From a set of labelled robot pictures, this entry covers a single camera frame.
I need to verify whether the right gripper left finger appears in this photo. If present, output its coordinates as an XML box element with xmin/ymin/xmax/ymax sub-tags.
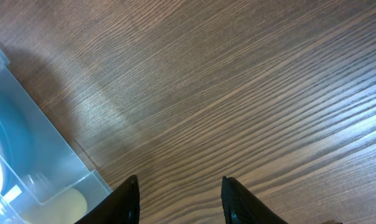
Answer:
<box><xmin>76</xmin><ymin>175</ymin><xmax>140</xmax><ymax>224</ymax></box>

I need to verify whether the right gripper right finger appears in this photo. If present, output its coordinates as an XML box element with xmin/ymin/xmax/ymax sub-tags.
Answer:
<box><xmin>221</xmin><ymin>176</ymin><xmax>287</xmax><ymax>224</ymax></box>

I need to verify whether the cream cup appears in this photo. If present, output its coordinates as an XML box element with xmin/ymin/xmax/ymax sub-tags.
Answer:
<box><xmin>20</xmin><ymin>188</ymin><xmax>88</xmax><ymax>224</ymax></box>

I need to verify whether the blue plate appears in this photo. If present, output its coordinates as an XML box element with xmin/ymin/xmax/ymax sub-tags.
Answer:
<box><xmin>0</xmin><ymin>93</ymin><xmax>32</xmax><ymax>194</ymax></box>

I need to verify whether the clear plastic storage container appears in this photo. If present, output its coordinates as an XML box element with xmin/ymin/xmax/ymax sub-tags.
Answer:
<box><xmin>0</xmin><ymin>49</ymin><xmax>112</xmax><ymax>223</ymax></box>

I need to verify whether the white label in container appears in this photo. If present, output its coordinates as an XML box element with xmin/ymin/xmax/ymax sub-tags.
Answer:
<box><xmin>3</xmin><ymin>185</ymin><xmax>22</xmax><ymax>203</ymax></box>

